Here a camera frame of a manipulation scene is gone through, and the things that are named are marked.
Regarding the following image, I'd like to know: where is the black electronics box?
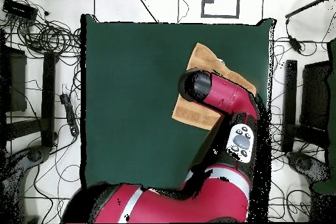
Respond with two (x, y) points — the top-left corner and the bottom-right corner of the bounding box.
(2, 0), (39, 22)

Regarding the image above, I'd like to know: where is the tan terry towel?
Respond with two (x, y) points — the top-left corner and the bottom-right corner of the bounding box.
(171, 42), (257, 131)

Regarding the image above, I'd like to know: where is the black power strip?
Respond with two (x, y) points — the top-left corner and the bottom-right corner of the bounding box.
(59, 93), (80, 137)

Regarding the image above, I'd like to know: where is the dark green table cloth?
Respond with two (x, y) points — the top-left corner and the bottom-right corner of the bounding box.
(80, 13), (276, 192)

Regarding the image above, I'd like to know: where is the black flat panel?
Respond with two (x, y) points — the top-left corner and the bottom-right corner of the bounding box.
(299, 60), (331, 130)
(0, 46), (28, 113)

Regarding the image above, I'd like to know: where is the black tripod base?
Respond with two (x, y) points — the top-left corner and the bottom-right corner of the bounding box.
(286, 151), (331, 183)
(5, 145), (52, 175)

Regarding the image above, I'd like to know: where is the black power adapter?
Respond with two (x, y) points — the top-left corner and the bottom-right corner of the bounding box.
(287, 35), (303, 54)

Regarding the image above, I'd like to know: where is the tangled black cable bundle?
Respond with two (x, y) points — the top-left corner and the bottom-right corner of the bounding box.
(15, 16), (82, 59)

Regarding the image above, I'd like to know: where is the black stand frame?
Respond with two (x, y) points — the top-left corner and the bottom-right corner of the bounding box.
(2, 51), (57, 148)
(282, 59), (330, 154)

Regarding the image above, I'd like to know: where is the black pole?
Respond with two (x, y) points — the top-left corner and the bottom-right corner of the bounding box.
(285, 0), (336, 20)

